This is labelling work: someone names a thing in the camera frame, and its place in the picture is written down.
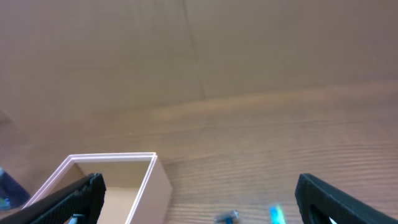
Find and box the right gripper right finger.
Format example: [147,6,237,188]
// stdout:
[295,173,397,224]

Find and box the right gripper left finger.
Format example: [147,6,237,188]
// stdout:
[1,173,106,224]

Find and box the green white toothbrush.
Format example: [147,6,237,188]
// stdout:
[269,204,286,224]

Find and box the open cardboard box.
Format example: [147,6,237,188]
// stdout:
[24,152,172,224]

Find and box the blue disposable razor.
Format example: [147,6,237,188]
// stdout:
[213,210,239,224]

